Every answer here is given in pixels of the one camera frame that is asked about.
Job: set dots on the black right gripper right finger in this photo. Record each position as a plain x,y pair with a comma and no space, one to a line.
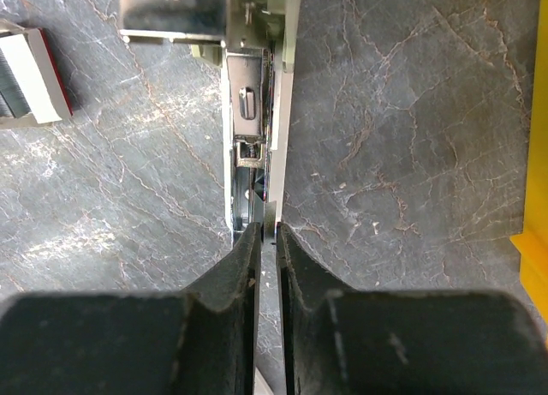
340,340

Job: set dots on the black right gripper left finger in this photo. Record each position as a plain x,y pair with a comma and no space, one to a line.
198,340

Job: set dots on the red white staple box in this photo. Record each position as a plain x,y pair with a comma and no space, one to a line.
32,91

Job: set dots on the green white stapler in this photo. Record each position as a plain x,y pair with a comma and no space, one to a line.
253,43

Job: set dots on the silver staple strip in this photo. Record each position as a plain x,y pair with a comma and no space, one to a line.
270,222

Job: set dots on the yellow plastic tray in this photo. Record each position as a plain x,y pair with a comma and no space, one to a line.
532,242

